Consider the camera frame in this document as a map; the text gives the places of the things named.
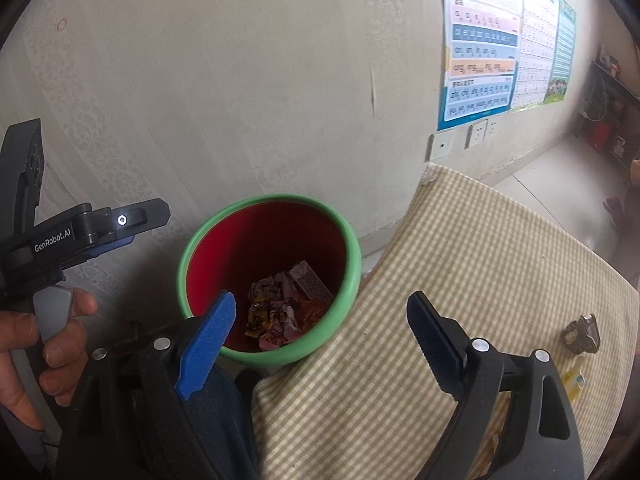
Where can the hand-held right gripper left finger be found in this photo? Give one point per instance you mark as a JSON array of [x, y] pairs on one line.
[[210, 340]]

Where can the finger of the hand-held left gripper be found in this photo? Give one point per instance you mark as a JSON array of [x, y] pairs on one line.
[[140, 215]]

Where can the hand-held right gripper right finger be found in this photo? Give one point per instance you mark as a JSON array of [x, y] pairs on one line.
[[432, 345]]

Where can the red bin with green rim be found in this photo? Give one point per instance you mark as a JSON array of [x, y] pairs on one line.
[[240, 250]]

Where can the person's left hand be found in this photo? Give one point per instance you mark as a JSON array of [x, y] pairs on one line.
[[15, 350]]

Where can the heap of crumpled wrappers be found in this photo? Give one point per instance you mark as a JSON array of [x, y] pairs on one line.
[[285, 310]]

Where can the yellow checkered tablecloth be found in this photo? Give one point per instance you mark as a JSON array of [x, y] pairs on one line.
[[475, 260]]

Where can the small yellow wrapper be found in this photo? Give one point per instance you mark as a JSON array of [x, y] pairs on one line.
[[572, 385]]

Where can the crumpled brown wrapper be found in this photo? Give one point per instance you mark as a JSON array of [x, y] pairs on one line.
[[582, 332]]

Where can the red box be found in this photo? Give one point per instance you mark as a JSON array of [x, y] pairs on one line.
[[598, 135]]

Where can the black metal shelf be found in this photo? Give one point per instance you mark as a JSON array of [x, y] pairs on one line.
[[610, 100]]

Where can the blue bordered letter poster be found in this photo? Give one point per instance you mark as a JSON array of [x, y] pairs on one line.
[[480, 45]]

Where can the white chart poster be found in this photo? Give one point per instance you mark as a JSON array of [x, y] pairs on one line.
[[537, 45]]

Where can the green bordered chart poster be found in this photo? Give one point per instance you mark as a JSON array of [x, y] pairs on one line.
[[560, 50]]

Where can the white blank wall plate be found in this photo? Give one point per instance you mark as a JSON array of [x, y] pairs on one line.
[[441, 145]]

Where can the white wall socket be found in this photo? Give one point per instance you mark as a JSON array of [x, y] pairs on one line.
[[476, 135], [492, 126]]

